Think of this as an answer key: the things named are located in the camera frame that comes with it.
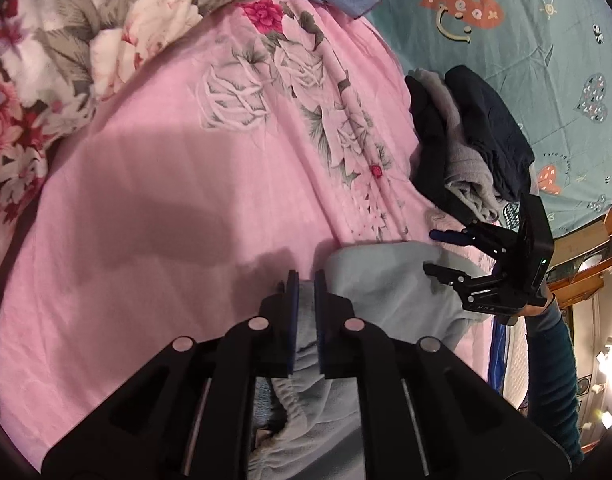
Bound white mattress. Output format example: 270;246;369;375
487;310;533;417

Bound wooden bed frame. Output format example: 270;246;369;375
548;167;612;308

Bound light grey-blue pants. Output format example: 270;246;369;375
246;241;492;480

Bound ceiling lamp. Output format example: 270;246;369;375
578;332;612;432

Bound navy garment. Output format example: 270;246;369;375
444;65;536;202

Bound person's right forearm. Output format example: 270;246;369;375
511;295;586;468

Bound teal printed bedsheet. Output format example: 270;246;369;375
366;0;612;237

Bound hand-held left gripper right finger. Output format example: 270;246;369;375
313;269;573;480

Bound white and red floral quilt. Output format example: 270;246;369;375
0;0;309;283

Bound black garment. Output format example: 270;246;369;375
404;75;469;223

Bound pink floral blanket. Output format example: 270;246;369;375
0;0;493;463

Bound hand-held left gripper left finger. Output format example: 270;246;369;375
40;269;301;480

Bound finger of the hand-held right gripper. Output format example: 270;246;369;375
422;261;494;313
429;221;519;261

